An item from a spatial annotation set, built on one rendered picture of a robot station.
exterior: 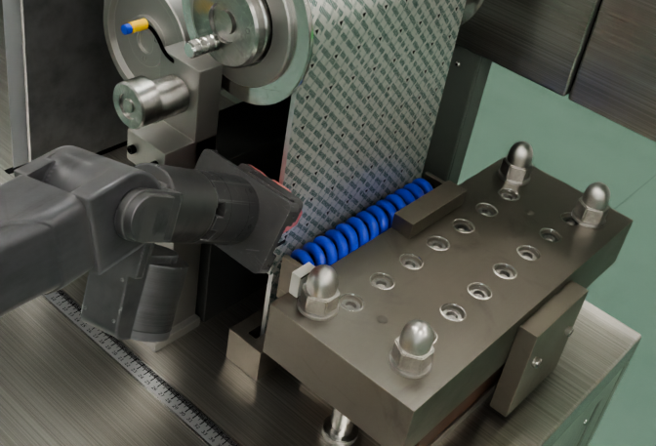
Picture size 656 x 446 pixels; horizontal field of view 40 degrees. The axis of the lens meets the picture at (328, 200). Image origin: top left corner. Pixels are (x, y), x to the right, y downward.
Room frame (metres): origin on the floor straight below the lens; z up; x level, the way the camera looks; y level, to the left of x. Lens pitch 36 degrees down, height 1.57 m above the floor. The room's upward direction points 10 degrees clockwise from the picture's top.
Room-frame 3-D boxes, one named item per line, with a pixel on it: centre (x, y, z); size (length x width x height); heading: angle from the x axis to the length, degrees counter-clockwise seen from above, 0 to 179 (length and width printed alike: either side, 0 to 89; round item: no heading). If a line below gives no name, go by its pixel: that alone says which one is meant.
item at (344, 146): (0.73, -0.03, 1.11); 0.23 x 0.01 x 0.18; 145
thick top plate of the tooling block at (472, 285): (0.70, -0.15, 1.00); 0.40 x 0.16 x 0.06; 145
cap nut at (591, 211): (0.80, -0.28, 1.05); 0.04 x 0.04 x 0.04
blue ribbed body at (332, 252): (0.72, -0.04, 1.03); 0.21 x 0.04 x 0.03; 145
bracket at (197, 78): (0.66, 0.15, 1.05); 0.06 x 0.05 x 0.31; 145
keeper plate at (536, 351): (0.66, -0.23, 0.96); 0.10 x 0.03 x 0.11; 145
